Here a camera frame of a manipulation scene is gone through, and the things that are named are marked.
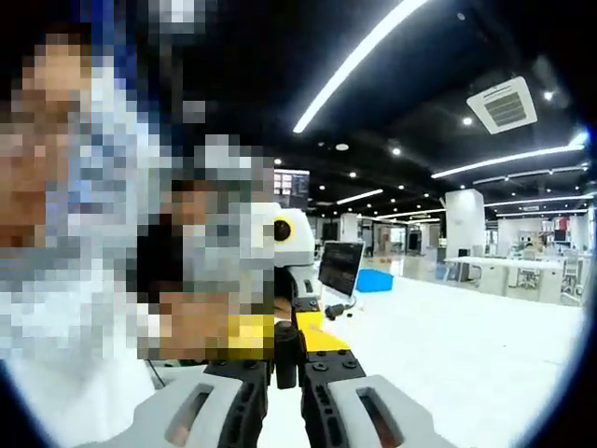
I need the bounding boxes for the white laptop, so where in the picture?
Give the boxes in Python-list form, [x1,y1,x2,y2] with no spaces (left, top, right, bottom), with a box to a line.
[317,241,367,300]

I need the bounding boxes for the ceiling air conditioner vent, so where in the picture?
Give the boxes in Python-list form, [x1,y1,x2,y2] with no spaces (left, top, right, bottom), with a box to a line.
[465,76,539,135]

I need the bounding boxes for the blue plastic box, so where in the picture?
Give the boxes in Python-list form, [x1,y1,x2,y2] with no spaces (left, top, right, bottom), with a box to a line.
[355,267,395,294]

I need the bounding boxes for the long straight ceiling light strip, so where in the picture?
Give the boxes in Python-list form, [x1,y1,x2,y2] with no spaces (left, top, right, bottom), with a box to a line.
[292,0,429,134]

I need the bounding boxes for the thin black cable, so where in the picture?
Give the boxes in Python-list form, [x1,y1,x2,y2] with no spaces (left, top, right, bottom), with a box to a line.
[146,358,168,389]

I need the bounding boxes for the wall-mounted display screen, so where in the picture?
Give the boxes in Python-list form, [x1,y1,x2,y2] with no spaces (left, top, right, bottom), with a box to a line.
[273,168,312,210]

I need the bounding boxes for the curved ceiling light strip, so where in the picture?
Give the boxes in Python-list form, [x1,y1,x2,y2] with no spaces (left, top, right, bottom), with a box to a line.
[430,142,588,180]

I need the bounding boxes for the row of white office desks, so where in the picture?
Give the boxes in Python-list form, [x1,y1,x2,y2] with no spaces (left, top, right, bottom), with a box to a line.
[442,254,584,305]

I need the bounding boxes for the black lipstick cap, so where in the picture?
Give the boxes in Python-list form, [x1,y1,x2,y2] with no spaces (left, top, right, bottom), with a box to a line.
[273,321,301,360]

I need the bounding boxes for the person's white shirt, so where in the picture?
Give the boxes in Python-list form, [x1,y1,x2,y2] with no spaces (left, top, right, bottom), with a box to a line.
[8,358,206,444]

